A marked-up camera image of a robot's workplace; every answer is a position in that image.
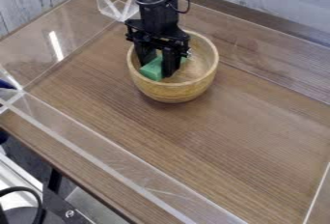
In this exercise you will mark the clear acrylic corner bracket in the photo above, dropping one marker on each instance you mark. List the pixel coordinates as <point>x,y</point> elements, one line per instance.
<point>119,10</point>

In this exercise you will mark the grey metal base plate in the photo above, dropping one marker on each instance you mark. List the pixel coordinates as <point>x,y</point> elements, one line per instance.
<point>59,212</point>

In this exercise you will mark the brown wooden bowl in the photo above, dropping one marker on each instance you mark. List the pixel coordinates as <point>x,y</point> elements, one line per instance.
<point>190,81</point>

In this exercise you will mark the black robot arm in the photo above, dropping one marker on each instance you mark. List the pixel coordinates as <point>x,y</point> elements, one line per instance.
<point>159,14</point>

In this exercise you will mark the green rectangular block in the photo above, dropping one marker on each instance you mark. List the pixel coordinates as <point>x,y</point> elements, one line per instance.
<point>152,70</point>

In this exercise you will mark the clear acrylic front barrier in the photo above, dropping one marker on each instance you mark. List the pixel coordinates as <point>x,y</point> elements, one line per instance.
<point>167,163</point>

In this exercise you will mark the black table leg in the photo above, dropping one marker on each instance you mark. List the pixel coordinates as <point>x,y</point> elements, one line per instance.
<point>55,181</point>

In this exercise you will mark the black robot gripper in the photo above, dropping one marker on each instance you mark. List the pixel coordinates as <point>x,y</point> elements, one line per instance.
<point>172,41</point>

